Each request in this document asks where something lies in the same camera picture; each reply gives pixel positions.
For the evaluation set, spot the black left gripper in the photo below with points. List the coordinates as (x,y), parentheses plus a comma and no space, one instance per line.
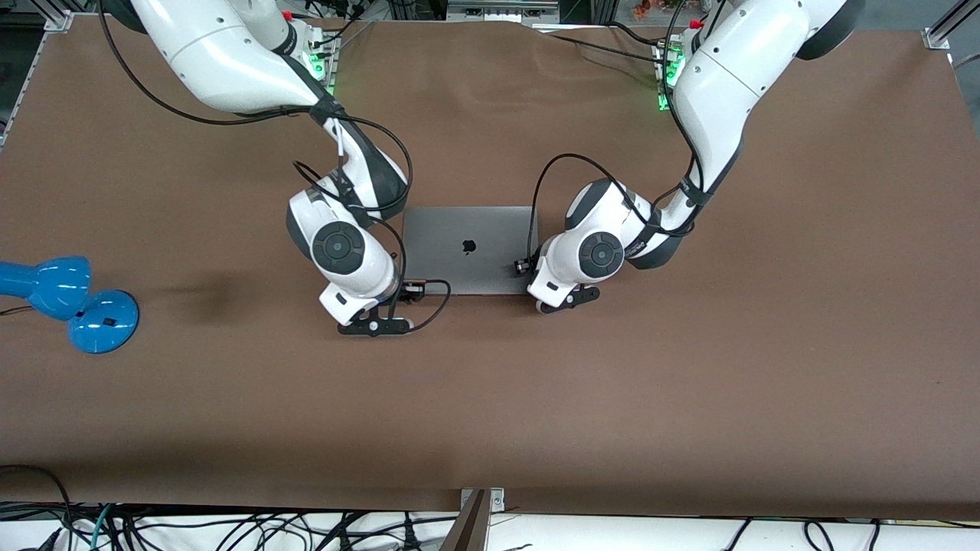
(523,266)

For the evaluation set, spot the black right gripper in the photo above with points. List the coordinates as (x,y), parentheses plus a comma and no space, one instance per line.
(411,290)

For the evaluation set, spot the grey laptop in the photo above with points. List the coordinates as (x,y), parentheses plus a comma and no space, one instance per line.
(467,229)

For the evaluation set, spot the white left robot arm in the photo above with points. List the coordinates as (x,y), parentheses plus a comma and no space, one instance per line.
(720,84)

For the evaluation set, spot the brown table cover sheet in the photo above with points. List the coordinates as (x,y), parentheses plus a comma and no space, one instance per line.
(490,398)

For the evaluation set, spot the grey equipment box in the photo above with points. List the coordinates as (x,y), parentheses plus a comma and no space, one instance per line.
(501,11)

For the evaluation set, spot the blue desk lamp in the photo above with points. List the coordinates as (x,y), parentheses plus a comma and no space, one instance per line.
(99,321)

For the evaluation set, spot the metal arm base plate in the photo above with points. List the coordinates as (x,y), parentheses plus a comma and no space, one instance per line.
(331,76)
(663,99)

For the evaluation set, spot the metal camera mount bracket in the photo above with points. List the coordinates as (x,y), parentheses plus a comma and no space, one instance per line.
(498,501)

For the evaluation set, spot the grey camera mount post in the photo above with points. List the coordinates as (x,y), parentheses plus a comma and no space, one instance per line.
(468,528)

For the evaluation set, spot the aluminium table edge rail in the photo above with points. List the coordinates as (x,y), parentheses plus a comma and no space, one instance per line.
(23,76)

